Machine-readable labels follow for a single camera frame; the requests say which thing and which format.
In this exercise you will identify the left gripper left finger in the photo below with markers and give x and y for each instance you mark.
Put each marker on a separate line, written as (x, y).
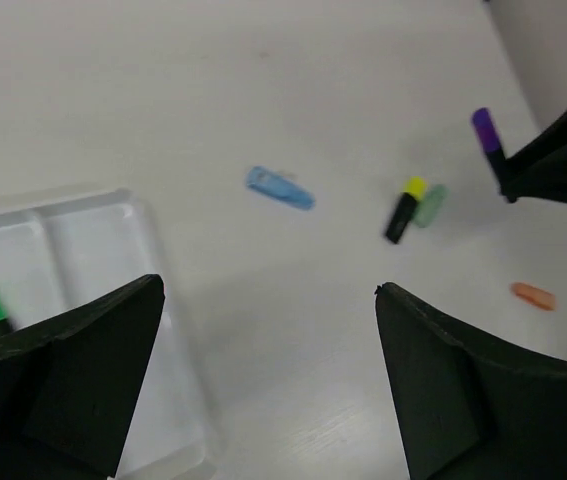
(69, 385)

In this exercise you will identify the orange translucent highlighter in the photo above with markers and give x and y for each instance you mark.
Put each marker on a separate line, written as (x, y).
(535, 296)

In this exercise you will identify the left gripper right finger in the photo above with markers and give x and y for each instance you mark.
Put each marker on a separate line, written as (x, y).
(470, 405)

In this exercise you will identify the purple cap black highlighter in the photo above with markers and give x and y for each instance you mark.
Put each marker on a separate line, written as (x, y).
(491, 146)

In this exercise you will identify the white compartment tray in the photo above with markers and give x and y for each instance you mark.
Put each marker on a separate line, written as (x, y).
(59, 254)

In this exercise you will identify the yellow cap black highlighter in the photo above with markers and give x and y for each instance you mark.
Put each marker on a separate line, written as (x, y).
(406, 205)

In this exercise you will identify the small mint green highlighter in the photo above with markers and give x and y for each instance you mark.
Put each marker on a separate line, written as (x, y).
(430, 205)

